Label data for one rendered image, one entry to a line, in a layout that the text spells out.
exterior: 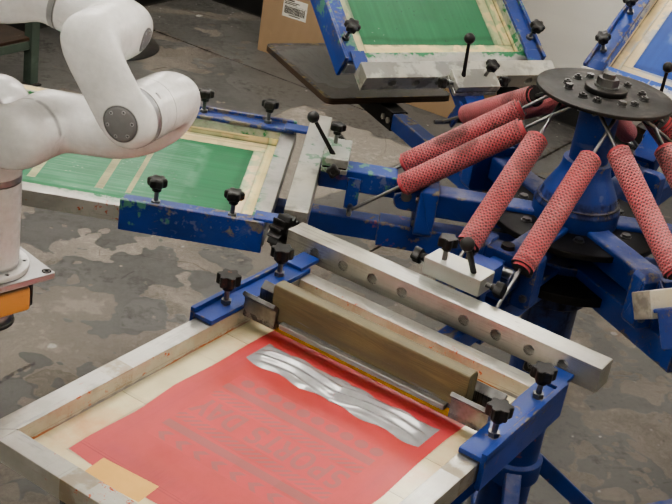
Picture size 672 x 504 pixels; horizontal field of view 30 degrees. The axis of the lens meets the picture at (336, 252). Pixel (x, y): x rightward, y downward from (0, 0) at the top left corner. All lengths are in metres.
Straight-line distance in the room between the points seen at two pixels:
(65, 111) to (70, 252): 2.73
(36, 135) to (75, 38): 0.16
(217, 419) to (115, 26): 0.68
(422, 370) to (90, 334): 2.10
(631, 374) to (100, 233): 1.96
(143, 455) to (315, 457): 0.27
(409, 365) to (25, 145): 0.75
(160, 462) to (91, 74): 0.61
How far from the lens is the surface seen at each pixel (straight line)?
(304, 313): 2.21
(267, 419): 2.06
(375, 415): 2.10
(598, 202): 2.79
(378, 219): 2.86
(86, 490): 1.83
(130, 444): 1.98
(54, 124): 1.81
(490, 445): 2.02
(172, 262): 4.52
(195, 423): 2.03
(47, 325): 4.10
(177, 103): 1.74
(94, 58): 1.69
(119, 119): 1.69
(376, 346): 2.15
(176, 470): 1.93
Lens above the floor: 2.12
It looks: 27 degrees down
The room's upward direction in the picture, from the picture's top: 9 degrees clockwise
